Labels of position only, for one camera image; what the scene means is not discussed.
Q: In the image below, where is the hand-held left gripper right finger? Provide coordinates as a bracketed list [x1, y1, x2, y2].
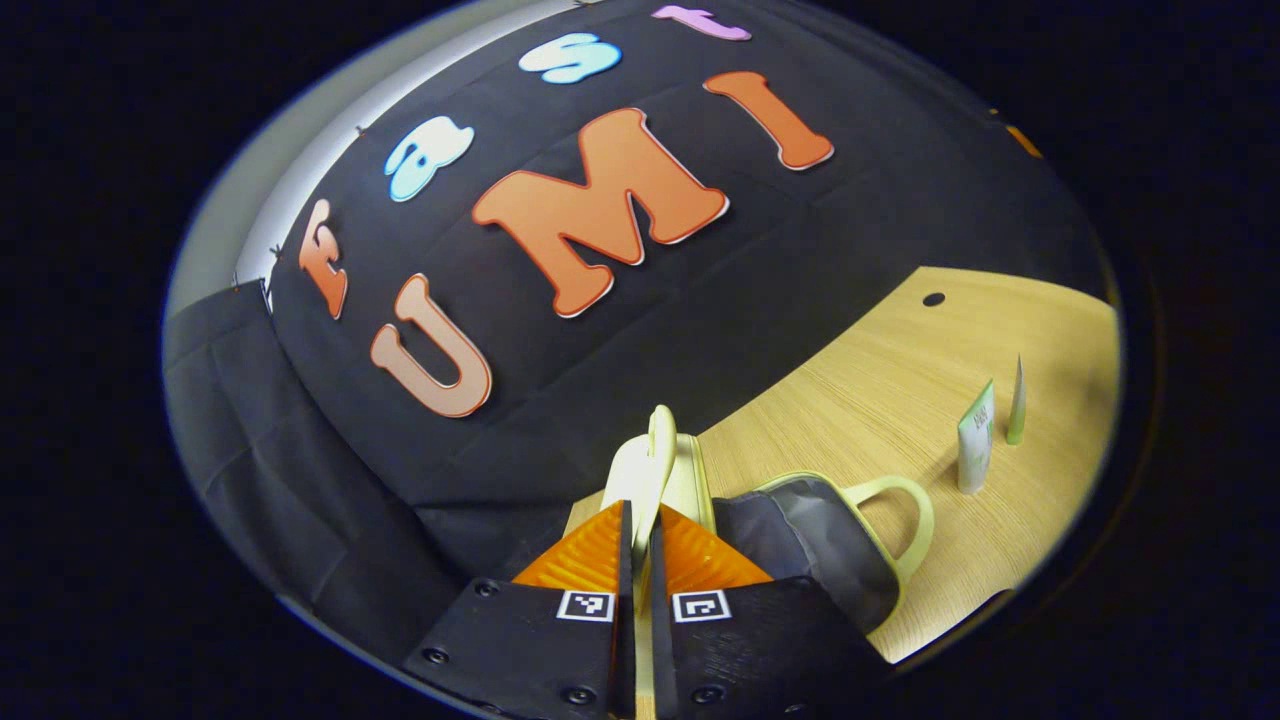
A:
[650, 503, 891, 720]

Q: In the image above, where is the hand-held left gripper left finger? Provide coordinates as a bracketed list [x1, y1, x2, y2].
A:
[403, 500, 638, 720]

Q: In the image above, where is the pale yellow suitcase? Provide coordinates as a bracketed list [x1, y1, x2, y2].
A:
[565, 405, 936, 720]

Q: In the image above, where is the small pale green tube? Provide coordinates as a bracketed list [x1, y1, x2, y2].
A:
[1005, 355, 1028, 446]

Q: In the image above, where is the large white green tube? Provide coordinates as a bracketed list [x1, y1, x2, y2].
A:
[957, 378, 998, 496]

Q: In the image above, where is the black backdrop cloth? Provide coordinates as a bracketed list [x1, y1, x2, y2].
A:
[163, 0, 1116, 641]

